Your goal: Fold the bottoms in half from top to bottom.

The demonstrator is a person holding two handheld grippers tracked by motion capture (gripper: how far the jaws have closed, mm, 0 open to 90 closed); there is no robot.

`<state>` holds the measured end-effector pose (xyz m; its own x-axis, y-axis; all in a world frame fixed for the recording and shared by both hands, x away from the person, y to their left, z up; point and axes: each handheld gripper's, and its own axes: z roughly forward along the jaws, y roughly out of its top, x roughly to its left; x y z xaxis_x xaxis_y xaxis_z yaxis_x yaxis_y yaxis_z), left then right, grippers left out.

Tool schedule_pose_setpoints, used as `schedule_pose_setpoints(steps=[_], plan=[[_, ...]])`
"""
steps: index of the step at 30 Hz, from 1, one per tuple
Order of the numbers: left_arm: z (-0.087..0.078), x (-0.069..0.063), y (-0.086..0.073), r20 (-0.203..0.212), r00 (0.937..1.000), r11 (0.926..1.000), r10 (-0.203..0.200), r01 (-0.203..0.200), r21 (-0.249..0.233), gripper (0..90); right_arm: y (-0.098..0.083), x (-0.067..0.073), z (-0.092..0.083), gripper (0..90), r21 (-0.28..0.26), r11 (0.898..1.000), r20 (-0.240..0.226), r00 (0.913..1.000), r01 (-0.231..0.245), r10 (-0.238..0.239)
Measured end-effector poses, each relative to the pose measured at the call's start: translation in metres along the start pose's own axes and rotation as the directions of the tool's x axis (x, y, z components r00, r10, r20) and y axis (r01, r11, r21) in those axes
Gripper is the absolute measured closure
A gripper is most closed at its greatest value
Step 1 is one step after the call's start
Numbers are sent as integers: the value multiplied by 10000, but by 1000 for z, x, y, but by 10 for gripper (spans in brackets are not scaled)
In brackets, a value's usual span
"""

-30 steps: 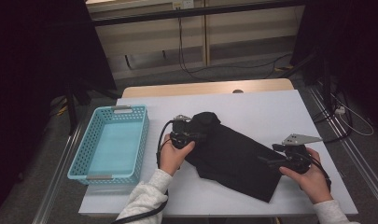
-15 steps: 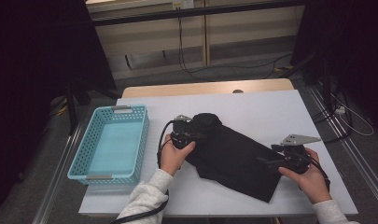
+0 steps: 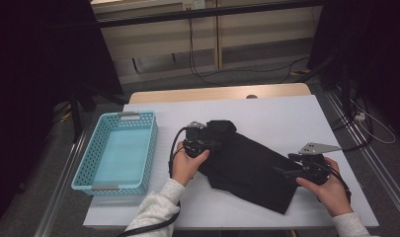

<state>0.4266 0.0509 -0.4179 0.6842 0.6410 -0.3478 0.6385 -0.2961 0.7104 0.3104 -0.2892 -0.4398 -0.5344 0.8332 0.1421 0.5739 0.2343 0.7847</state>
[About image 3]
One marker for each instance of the dark round table grommet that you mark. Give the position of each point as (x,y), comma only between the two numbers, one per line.
(252,96)

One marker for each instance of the person's left hand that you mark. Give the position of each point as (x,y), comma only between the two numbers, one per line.
(184,168)

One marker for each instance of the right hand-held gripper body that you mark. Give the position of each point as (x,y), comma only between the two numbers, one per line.
(314,168)

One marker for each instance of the black pants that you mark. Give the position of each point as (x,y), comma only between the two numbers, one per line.
(247,164)

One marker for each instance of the white power strip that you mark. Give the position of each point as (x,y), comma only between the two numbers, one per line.
(360,116)

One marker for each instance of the black curtain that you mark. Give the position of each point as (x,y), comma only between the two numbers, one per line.
(39,65)
(378,49)

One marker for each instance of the black stand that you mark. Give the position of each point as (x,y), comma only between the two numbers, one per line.
(345,92)
(76,121)

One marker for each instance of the light blue plastic basket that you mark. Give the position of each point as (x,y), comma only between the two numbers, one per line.
(121,154)

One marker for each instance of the metal floor rail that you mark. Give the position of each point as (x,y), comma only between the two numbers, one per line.
(57,191)
(378,168)

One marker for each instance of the black metal bar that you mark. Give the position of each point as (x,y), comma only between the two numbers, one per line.
(204,13)

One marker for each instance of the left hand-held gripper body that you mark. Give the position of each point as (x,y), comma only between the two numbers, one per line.
(197,141)

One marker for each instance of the person's right hand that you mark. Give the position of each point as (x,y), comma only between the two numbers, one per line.
(334,196)

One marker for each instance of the white wall socket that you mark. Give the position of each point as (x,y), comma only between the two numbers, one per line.
(193,4)

